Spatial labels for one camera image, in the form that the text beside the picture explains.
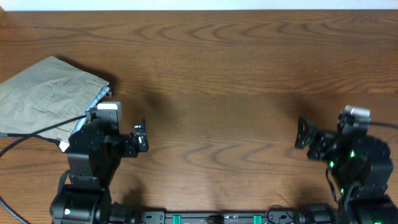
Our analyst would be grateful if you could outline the grey-green shorts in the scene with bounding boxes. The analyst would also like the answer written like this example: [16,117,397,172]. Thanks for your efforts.
[1,57,110,142]

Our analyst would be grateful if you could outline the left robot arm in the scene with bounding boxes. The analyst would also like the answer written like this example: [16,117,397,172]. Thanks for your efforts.
[50,108,149,224]

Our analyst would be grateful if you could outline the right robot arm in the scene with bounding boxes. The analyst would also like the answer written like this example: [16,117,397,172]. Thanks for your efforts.
[295,117,397,224]

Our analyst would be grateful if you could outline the black folded garment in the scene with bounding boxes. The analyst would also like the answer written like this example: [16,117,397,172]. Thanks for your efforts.
[1,133,70,153]

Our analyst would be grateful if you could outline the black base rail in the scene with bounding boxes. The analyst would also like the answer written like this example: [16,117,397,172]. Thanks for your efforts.
[108,202,312,224]

